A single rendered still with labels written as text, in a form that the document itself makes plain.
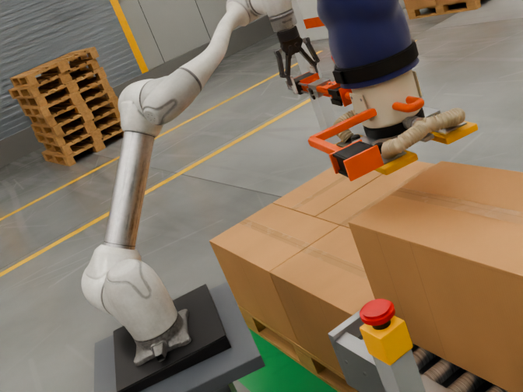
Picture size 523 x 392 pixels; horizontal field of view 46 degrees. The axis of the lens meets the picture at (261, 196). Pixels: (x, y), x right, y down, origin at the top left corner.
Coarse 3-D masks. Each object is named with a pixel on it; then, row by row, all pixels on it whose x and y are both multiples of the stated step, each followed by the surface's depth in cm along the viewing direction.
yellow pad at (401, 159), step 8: (352, 136) 179; (360, 136) 186; (336, 144) 188; (344, 144) 184; (376, 144) 167; (408, 152) 161; (384, 160) 161; (392, 160) 160; (400, 160) 158; (408, 160) 159; (384, 168) 158; (392, 168) 158; (400, 168) 159
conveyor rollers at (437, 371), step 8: (416, 352) 181; (424, 352) 180; (416, 360) 179; (424, 360) 179; (440, 360) 175; (432, 368) 173; (440, 368) 172; (448, 368) 172; (456, 368) 173; (432, 376) 170; (440, 376) 171; (448, 376) 172; (464, 376) 165; (472, 376) 165; (440, 384) 171; (456, 384) 164; (464, 384) 164; (472, 384) 164; (480, 384) 165
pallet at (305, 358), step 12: (240, 312) 325; (252, 324) 318; (264, 324) 300; (264, 336) 311; (276, 336) 307; (288, 348) 295; (300, 348) 272; (300, 360) 280; (312, 360) 268; (312, 372) 275; (324, 372) 270; (336, 372) 249; (336, 384) 260
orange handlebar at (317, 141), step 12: (348, 96) 188; (408, 96) 163; (372, 108) 165; (396, 108) 162; (408, 108) 157; (348, 120) 164; (360, 120) 165; (324, 132) 162; (336, 132) 163; (312, 144) 160; (324, 144) 153
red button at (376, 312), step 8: (368, 304) 124; (376, 304) 123; (384, 304) 122; (392, 304) 123; (360, 312) 124; (368, 312) 122; (376, 312) 121; (384, 312) 120; (392, 312) 121; (368, 320) 121; (376, 320) 120; (384, 320) 120; (376, 328) 123; (384, 328) 122
